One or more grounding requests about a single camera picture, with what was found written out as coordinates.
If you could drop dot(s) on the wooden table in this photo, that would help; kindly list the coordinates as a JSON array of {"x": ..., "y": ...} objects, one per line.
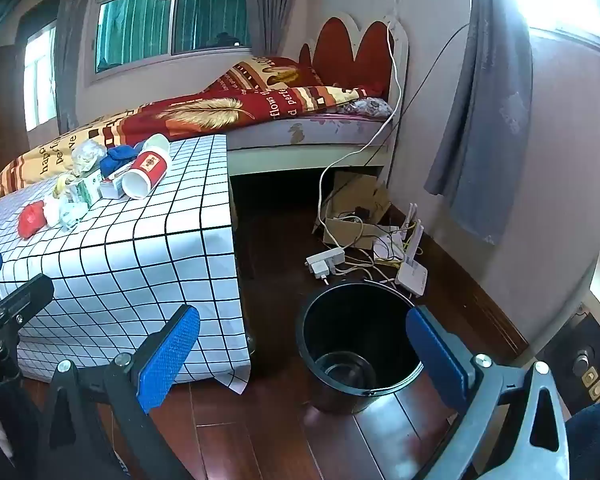
[{"x": 242, "y": 240}]

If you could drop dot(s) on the yellow peel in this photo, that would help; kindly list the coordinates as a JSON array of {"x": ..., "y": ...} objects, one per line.
[{"x": 62, "y": 185}]

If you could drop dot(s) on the small white and red box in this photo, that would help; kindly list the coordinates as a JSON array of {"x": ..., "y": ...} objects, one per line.
[{"x": 111, "y": 189}]

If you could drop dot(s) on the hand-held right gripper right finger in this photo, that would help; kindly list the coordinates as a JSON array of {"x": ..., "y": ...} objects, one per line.
[{"x": 432, "y": 355}]

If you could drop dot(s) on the red and yellow printed blanket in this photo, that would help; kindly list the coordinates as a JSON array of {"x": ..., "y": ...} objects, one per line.
[{"x": 205, "y": 110}]

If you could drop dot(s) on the dark object on windowsill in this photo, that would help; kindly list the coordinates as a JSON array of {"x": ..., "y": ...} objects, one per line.
[{"x": 226, "y": 39}]

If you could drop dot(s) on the table with grid cloth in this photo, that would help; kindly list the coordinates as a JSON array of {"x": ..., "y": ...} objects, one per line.
[{"x": 130, "y": 250}]

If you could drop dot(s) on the brown wooden door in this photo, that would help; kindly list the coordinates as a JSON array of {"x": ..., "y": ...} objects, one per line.
[{"x": 0, "y": 125}]

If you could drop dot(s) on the black plastic bin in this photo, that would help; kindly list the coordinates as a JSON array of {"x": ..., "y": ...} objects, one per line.
[{"x": 350, "y": 402}]

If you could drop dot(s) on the person's leg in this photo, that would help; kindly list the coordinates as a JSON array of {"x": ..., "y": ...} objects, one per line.
[{"x": 597, "y": 440}]

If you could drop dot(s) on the small white modem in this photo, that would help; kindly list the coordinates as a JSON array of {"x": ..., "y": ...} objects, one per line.
[{"x": 387, "y": 247}]

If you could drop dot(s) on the window with green curtain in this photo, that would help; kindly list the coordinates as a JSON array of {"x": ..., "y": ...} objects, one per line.
[{"x": 180, "y": 15}]

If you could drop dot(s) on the cardboard box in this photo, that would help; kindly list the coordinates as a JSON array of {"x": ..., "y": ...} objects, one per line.
[{"x": 352, "y": 197}]

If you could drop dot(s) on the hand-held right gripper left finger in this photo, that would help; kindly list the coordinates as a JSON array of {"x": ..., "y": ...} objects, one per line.
[{"x": 167, "y": 355}]

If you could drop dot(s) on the black device with knobs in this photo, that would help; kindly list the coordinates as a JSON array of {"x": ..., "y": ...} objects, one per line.
[{"x": 565, "y": 350}]

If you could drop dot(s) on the blue cloth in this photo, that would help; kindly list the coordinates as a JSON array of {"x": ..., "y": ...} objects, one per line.
[{"x": 117, "y": 157}]

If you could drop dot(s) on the green and white carton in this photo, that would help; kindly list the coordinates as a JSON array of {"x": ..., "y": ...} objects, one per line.
[{"x": 89, "y": 187}]

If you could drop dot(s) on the white power strip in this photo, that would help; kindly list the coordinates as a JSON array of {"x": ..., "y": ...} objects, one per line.
[{"x": 325, "y": 259}]

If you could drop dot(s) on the red paper cup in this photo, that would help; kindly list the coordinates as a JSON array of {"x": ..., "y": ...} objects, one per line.
[{"x": 147, "y": 170}]

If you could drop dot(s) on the floral mattress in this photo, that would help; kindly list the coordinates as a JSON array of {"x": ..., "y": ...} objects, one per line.
[{"x": 320, "y": 130}]

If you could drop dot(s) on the white and red bed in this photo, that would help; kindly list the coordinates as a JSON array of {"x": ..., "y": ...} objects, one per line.
[{"x": 360, "y": 45}]

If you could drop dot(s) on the grey patterned curtain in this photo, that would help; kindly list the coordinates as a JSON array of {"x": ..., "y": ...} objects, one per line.
[{"x": 485, "y": 110}]

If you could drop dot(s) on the narrow bright window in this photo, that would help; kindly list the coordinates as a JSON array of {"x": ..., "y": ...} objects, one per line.
[{"x": 40, "y": 80}]

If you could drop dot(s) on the white router with antennas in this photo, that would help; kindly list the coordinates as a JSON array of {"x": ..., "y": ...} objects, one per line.
[{"x": 411, "y": 275}]

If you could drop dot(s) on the floral pillow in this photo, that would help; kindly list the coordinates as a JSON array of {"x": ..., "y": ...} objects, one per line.
[{"x": 367, "y": 107}]

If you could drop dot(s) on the red wrapper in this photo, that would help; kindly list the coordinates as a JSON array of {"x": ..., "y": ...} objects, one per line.
[{"x": 31, "y": 220}]

